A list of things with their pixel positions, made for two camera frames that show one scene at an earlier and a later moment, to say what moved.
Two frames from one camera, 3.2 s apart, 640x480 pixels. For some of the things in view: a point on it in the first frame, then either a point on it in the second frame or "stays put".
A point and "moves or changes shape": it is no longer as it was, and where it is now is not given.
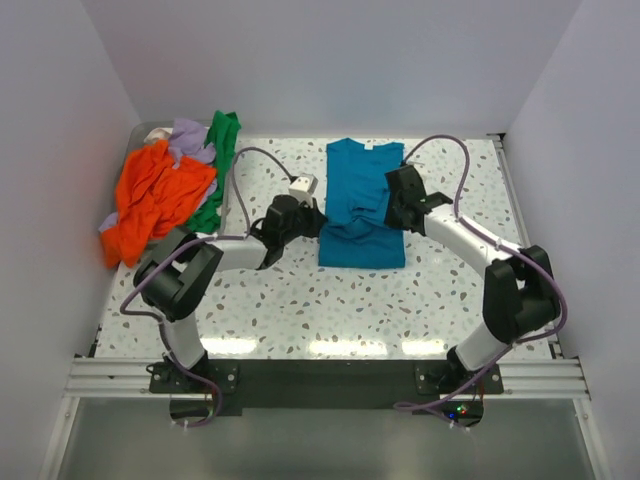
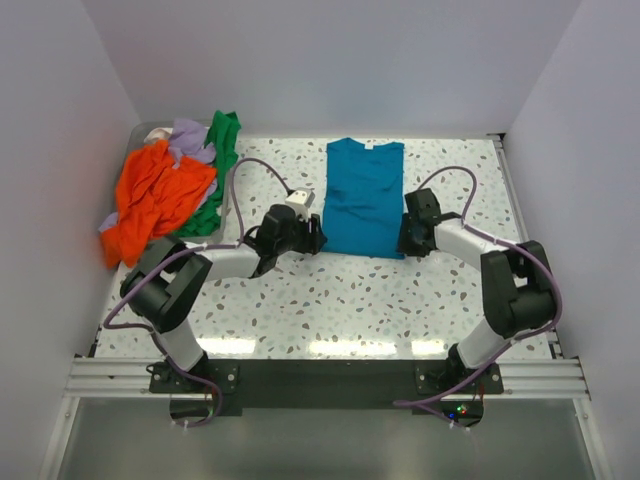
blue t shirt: [353, 231] moves or changes shape
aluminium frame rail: [522, 379] stays put
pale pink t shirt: [157, 133] stays put
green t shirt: [222, 133] stays put
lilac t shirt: [187, 139] stays put
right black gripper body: [392, 218] -> [418, 249]
